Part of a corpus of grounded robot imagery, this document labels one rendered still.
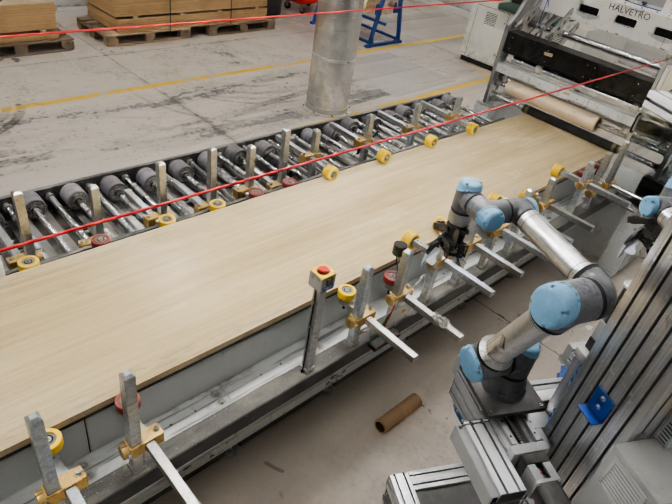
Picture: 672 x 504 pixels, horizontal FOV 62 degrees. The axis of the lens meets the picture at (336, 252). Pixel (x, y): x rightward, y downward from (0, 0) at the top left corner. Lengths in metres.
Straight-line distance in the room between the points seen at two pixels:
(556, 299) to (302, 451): 1.81
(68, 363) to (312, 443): 1.36
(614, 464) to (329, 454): 1.54
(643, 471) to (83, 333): 1.83
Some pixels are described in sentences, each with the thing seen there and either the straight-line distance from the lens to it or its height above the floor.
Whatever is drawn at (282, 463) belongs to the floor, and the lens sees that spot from 2.92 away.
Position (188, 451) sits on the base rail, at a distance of 2.12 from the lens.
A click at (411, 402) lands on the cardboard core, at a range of 3.17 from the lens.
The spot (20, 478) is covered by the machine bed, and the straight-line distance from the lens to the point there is 2.18.
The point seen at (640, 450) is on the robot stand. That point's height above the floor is 1.23.
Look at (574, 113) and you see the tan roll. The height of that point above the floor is 1.07.
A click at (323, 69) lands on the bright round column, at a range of 6.26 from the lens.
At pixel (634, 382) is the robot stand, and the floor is 1.38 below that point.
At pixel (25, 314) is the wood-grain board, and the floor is 0.90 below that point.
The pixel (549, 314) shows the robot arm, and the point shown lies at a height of 1.58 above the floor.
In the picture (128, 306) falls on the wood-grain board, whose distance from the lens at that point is 2.31.
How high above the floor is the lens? 2.45
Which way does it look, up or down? 36 degrees down
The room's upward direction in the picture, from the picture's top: 10 degrees clockwise
